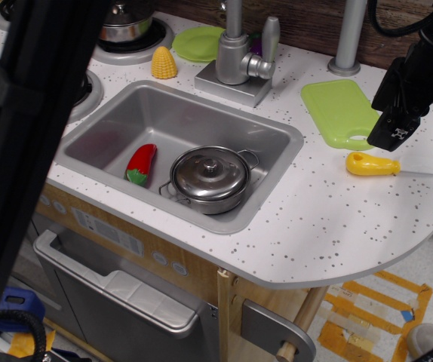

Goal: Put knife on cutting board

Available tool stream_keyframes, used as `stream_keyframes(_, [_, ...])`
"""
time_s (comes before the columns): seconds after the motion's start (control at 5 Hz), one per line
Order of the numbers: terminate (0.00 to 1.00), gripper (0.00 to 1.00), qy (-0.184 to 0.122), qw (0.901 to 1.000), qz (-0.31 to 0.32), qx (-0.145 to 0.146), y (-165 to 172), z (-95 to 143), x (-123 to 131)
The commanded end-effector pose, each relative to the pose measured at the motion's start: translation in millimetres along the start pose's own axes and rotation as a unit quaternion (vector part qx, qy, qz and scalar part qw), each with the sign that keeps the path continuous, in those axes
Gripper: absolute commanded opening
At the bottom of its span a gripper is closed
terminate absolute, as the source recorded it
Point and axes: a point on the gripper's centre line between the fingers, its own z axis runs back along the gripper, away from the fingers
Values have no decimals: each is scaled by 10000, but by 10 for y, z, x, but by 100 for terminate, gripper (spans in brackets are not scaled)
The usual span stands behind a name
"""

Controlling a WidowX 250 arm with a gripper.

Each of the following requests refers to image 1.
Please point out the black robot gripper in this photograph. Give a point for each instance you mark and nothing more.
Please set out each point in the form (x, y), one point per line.
(404, 95)

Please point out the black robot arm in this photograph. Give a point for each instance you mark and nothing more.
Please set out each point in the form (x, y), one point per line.
(423, 27)

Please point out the green cutting board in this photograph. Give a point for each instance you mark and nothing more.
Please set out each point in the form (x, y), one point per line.
(341, 112)

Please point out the grey support pole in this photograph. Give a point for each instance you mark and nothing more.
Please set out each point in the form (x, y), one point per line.
(345, 62)

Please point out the purple toy eggplant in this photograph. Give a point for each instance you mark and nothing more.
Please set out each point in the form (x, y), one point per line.
(255, 43)

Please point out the silver toy faucet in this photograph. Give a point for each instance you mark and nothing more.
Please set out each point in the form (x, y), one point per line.
(238, 74)

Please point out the steel pot with lid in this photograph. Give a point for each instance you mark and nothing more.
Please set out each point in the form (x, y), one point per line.
(211, 179)

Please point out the green toy plate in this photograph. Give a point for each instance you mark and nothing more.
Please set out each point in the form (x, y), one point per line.
(198, 44)

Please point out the grey toy sink basin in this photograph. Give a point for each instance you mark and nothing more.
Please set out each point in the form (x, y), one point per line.
(175, 121)

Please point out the yellow toy corn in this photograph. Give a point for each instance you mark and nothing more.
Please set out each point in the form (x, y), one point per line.
(163, 64)

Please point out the red toy chili pepper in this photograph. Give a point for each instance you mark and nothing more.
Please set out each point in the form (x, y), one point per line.
(138, 167)

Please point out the steel pot on stove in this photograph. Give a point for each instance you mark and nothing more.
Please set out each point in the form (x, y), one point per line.
(127, 20)

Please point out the grey dishwasher door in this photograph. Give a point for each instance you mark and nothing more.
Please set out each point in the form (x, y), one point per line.
(124, 311)

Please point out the black tripod leg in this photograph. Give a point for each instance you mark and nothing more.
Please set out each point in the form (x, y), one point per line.
(43, 62)

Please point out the blue clamp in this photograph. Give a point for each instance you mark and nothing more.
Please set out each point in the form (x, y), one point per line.
(21, 310)

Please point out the yellow handled toy knife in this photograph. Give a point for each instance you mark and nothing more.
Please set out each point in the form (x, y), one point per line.
(363, 164)

